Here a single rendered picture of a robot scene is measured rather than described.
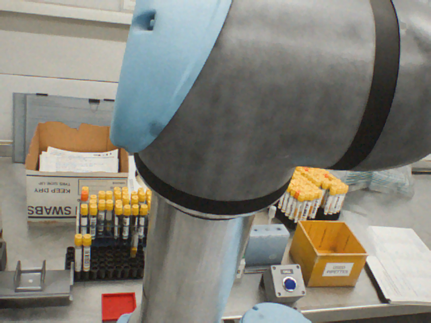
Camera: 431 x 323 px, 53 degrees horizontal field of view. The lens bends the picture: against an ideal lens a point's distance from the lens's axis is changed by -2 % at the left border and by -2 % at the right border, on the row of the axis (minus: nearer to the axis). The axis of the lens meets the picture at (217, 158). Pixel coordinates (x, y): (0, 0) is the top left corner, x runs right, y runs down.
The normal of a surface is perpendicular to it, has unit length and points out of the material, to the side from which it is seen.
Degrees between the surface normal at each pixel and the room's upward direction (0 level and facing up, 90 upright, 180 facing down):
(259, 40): 59
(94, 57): 90
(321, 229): 90
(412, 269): 1
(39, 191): 89
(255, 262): 90
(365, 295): 0
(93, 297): 0
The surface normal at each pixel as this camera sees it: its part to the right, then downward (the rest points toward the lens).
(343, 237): -0.97, -0.06
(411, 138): 0.24, 0.65
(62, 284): 0.16, -0.88
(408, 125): 0.15, 0.49
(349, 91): 0.10, 0.28
